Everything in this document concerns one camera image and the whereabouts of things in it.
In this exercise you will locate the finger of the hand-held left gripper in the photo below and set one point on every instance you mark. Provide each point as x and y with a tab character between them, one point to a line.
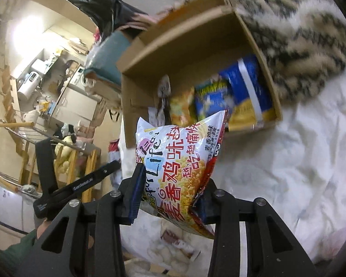
89	179

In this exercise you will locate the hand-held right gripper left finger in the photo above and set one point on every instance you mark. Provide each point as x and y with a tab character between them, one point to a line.
134	205

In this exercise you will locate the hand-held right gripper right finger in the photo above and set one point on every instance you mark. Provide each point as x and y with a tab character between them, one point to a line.
203	212

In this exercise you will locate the white red snack bag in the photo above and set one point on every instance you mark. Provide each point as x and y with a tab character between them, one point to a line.
176	164

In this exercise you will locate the blue puffed snack bag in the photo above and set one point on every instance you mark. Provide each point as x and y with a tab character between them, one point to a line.
210	101

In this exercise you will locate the cardboard box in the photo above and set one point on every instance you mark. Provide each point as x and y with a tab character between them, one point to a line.
190	43

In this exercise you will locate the person's left forearm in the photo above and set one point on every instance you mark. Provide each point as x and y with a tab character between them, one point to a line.
17	248

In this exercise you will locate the person's left hand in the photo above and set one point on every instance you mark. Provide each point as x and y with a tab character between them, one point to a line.
41	230

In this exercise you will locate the yellow plush toy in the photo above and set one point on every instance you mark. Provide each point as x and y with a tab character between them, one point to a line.
63	155

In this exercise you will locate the brown wafer packet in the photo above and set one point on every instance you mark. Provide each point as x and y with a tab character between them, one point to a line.
176	239

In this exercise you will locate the metal drying rack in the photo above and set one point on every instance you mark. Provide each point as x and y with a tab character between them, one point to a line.
23	134

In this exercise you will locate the white rice crackers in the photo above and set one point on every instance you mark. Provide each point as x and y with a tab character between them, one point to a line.
170	255

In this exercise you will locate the white plastic bag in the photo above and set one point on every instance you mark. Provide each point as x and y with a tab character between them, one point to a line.
31	117

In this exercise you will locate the white cabinet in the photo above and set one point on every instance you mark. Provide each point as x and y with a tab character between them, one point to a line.
75	106

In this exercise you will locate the white bed sheet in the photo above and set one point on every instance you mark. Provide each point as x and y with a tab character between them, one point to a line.
276	179

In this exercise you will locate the white kitchen appliance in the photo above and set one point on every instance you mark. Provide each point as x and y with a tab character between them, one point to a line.
28	85

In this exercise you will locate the small white packet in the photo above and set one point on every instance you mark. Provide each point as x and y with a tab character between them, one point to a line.
164	86
155	117

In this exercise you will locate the white washing machine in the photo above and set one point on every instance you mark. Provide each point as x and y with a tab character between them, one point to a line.
77	78

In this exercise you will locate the orange snack bag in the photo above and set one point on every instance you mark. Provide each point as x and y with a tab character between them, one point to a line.
181	106

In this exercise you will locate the teal cushion in plastic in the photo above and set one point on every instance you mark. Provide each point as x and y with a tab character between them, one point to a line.
109	54

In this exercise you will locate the blue yellow striped snack bag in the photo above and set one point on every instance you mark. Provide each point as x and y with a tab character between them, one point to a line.
248	86

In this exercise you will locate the black plastic bag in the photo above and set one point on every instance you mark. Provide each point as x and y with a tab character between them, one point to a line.
103	3

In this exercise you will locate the beige black fur blanket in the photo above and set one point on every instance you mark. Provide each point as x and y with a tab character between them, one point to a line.
291	34

